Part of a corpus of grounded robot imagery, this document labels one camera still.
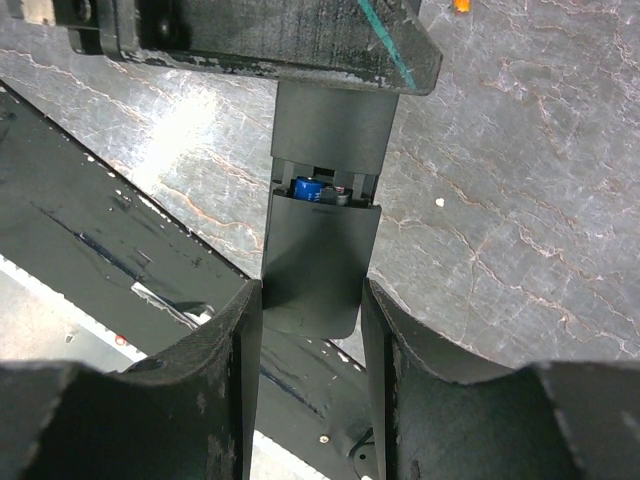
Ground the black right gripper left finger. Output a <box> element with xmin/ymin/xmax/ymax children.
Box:
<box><xmin>1</xmin><ymin>280</ymin><xmax>263</xmax><ymax>479</ymax></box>

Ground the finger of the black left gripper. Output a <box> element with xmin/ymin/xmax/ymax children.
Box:
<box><xmin>68</xmin><ymin>1</ymin><xmax>443</xmax><ymax>96</ymax></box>

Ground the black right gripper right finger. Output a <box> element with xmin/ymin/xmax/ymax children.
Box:
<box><xmin>361</xmin><ymin>280</ymin><xmax>639</xmax><ymax>479</ymax></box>

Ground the blue battery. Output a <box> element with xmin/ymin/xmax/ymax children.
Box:
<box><xmin>293</xmin><ymin>176</ymin><xmax>324</xmax><ymax>202</ymax></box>

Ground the black battery cover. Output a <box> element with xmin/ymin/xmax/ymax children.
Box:
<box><xmin>262</xmin><ymin>194</ymin><xmax>381</xmax><ymax>339</ymax></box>

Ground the black silver battery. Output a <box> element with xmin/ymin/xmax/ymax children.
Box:
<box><xmin>320</xmin><ymin>185</ymin><xmax>352</xmax><ymax>206</ymax></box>

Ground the orange battery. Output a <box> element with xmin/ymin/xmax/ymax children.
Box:
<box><xmin>452</xmin><ymin>0</ymin><xmax>471</xmax><ymax>14</ymax></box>

